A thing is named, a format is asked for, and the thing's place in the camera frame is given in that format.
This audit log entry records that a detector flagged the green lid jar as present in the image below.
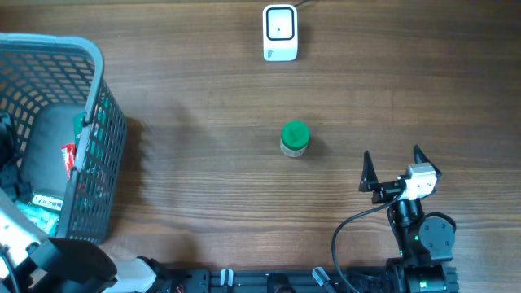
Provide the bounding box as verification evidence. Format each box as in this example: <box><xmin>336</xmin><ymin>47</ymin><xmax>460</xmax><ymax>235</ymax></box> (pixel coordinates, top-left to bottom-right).
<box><xmin>280</xmin><ymin>120</ymin><xmax>310</xmax><ymax>158</ymax></box>

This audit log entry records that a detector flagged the green 3M gloves bag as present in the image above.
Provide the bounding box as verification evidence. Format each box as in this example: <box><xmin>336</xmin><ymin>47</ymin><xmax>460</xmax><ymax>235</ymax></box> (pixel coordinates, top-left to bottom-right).
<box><xmin>73</xmin><ymin>112</ymin><xmax>86</xmax><ymax>146</ymax></box>

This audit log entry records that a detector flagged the black camera cable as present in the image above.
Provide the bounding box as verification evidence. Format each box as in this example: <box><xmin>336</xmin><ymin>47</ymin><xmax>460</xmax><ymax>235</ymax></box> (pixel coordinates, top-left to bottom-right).
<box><xmin>331</xmin><ymin>189</ymin><xmax>408</xmax><ymax>293</ymax></box>

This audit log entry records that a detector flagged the red stick packet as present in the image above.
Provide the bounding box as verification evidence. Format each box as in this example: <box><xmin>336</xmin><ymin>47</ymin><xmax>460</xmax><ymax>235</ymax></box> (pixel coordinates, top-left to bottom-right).
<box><xmin>60</xmin><ymin>143</ymin><xmax>77</xmax><ymax>179</ymax></box>

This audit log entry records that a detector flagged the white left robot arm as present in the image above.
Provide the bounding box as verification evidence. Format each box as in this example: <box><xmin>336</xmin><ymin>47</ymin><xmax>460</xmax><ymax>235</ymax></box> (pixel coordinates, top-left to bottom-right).
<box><xmin>1</xmin><ymin>190</ymin><xmax>158</xmax><ymax>292</ymax></box>

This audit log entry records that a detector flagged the white barcode scanner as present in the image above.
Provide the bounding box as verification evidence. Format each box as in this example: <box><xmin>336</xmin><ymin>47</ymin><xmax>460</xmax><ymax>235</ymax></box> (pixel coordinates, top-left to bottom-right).
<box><xmin>262</xmin><ymin>4</ymin><xmax>299</xmax><ymax>62</ymax></box>

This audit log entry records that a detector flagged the black aluminium mounting rail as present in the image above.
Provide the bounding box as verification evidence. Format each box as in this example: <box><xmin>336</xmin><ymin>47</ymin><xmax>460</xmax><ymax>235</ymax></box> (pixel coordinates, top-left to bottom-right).
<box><xmin>160</xmin><ymin>267</ymin><xmax>400</xmax><ymax>293</ymax></box>

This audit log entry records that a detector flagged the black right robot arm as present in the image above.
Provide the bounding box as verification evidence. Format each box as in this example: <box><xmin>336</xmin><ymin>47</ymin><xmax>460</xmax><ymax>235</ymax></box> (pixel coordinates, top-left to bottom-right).
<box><xmin>359</xmin><ymin>146</ymin><xmax>459</xmax><ymax>292</ymax></box>

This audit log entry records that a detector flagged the green gum box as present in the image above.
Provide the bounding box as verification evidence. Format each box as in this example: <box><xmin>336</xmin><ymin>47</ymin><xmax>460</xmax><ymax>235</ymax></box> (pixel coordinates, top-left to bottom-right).
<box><xmin>31</xmin><ymin>193</ymin><xmax>63</xmax><ymax>213</ymax></box>

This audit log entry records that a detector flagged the teal tissue pack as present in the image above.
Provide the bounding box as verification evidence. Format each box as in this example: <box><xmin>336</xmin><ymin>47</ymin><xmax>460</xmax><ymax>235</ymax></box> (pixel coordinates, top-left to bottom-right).
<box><xmin>15</xmin><ymin>201</ymin><xmax>59</xmax><ymax>236</ymax></box>

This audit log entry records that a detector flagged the grey plastic basket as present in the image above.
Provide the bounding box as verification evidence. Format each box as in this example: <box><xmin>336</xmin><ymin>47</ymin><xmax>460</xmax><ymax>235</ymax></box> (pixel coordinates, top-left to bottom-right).
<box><xmin>1</xmin><ymin>33</ymin><xmax>127</xmax><ymax>244</ymax></box>

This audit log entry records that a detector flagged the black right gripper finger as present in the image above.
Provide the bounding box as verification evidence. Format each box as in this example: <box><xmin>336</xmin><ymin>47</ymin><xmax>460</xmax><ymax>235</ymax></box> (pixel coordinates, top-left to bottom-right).
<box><xmin>413</xmin><ymin>145</ymin><xmax>442</xmax><ymax>179</ymax></box>
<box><xmin>358</xmin><ymin>151</ymin><xmax>379</xmax><ymax>192</ymax></box>

